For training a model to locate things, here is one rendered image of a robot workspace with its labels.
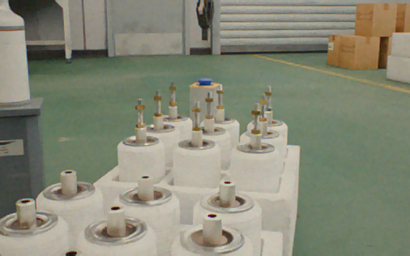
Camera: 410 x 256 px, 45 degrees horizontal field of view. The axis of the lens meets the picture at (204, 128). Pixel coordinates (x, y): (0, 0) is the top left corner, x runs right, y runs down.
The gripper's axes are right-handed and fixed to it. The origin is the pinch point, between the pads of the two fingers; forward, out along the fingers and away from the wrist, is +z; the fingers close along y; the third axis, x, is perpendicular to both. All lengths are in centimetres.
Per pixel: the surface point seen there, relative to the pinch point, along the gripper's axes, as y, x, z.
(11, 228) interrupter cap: -85, 6, 19
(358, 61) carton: 345, -69, 39
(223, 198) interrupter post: -71, -18, 19
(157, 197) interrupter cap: -70, -8, 20
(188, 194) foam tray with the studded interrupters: -49, -7, 27
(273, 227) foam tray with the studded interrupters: -49, -23, 32
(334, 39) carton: 385, -47, 21
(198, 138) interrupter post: -41.7, -7.6, 18.0
